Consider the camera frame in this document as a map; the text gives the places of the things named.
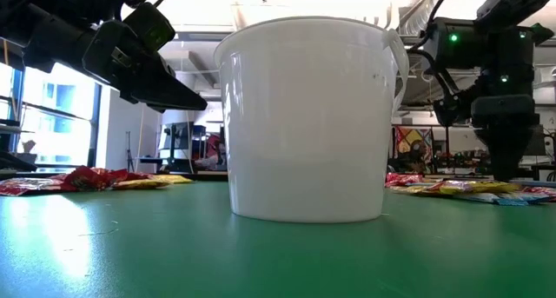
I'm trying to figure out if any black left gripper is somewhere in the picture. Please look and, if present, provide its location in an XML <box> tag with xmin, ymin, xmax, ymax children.
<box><xmin>82</xmin><ymin>22</ymin><xmax>209</xmax><ymax>114</ymax></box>

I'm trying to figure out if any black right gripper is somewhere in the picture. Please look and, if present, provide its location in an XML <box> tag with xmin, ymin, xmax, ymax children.
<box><xmin>471</xmin><ymin>93</ymin><xmax>540</xmax><ymax>182</ymax></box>

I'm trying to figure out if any yellow Sour Patch candy pack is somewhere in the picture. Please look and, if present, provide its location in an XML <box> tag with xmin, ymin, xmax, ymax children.
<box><xmin>151</xmin><ymin>174</ymin><xmax>195</xmax><ymax>185</ymax></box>
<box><xmin>390</xmin><ymin>182</ymin><xmax>442</xmax><ymax>195</ymax></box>
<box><xmin>111</xmin><ymin>178</ymin><xmax>173</xmax><ymax>191</ymax></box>
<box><xmin>438</xmin><ymin>180</ymin><xmax>520</xmax><ymax>195</ymax></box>

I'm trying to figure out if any blue white candy wrapper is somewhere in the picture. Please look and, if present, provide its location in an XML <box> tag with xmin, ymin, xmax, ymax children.
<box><xmin>453</xmin><ymin>191</ymin><xmax>551</xmax><ymax>206</ymax></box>

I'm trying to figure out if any white plastic bucket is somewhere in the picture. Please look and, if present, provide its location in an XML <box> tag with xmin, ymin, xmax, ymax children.
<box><xmin>213</xmin><ymin>16</ymin><xmax>410</xmax><ymax>224</ymax></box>

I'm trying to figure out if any black equipment cart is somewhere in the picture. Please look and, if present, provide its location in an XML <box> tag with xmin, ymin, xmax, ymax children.
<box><xmin>158</xmin><ymin>122</ymin><xmax>208</xmax><ymax>173</ymax></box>

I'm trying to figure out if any red cloth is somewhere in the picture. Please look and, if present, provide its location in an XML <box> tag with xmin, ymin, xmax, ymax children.
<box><xmin>195</xmin><ymin>133</ymin><xmax>228</xmax><ymax>169</ymax></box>

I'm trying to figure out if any person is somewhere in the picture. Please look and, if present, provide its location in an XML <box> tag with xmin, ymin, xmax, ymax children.
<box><xmin>406</xmin><ymin>139</ymin><xmax>432</xmax><ymax>174</ymax></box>

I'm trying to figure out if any colourful patchwork panel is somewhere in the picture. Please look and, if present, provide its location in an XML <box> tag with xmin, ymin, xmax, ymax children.
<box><xmin>394</xmin><ymin>126</ymin><xmax>434</xmax><ymax>162</ymax></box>

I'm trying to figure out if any large bright window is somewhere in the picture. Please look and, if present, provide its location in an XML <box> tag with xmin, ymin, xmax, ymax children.
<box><xmin>0</xmin><ymin>63</ymin><xmax>103</xmax><ymax>169</ymax></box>

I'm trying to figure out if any green table mat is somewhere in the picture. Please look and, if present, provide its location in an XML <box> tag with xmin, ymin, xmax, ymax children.
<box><xmin>0</xmin><ymin>179</ymin><xmax>556</xmax><ymax>298</ymax></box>

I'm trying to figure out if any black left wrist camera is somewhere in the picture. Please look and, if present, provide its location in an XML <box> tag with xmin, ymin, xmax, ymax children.
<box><xmin>122</xmin><ymin>2</ymin><xmax>177</xmax><ymax>54</ymax></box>

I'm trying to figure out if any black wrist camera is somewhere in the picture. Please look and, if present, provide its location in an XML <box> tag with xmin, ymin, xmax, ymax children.
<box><xmin>122</xmin><ymin>2</ymin><xmax>177</xmax><ymax>54</ymax></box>
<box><xmin>433</xmin><ymin>91</ymin><xmax>473</xmax><ymax>128</ymax></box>

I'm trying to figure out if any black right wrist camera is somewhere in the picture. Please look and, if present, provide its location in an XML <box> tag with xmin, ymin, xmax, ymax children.
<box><xmin>433</xmin><ymin>91</ymin><xmax>473</xmax><ymax>128</ymax></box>

